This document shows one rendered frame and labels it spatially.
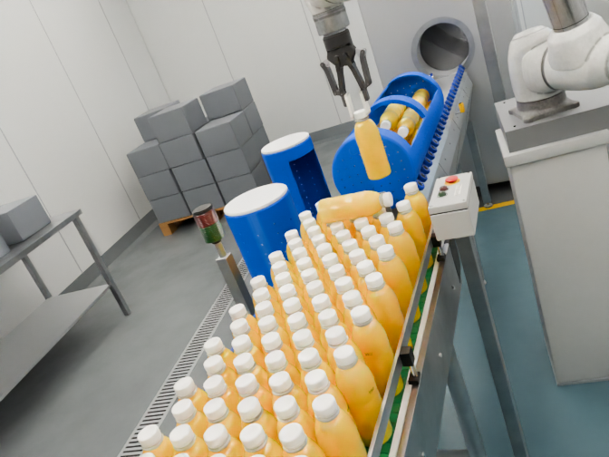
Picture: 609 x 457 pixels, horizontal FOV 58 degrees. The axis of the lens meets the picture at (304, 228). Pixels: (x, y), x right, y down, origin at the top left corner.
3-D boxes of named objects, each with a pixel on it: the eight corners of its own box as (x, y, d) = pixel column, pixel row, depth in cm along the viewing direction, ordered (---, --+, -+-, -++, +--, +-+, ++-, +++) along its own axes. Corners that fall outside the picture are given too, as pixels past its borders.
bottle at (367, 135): (368, 182, 162) (349, 123, 155) (369, 175, 168) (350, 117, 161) (391, 176, 160) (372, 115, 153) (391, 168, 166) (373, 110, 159)
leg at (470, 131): (493, 203, 385) (472, 119, 362) (492, 207, 380) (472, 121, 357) (484, 205, 387) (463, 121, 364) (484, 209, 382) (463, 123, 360)
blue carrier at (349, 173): (452, 120, 255) (432, 62, 246) (427, 200, 183) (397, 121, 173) (395, 139, 268) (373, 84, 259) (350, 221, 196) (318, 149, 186)
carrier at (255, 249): (365, 360, 252) (330, 340, 276) (301, 188, 221) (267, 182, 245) (317, 397, 241) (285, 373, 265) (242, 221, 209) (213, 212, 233)
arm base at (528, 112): (554, 94, 200) (551, 79, 198) (581, 105, 180) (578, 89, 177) (504, 111, 203) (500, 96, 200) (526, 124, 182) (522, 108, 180)
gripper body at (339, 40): (352, 24, 150) (362, 58, 153) (324, 34, 154) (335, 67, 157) (345, 29, 144) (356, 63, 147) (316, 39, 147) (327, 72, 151)
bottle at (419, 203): (439, 247, 165) (422, 191, 158) (415, 251, 167) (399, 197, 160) (439, 236, 171) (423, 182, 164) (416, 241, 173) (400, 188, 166)
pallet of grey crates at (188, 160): (285, 180, 611) (246, 75, 568) (266, 210, 541) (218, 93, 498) (193, 205, 651) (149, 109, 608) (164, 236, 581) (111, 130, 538)
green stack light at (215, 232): (228, 231, 162) (222, 216, 160) (219, 241, 156) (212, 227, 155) (211, 234, 164) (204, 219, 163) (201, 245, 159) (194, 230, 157)
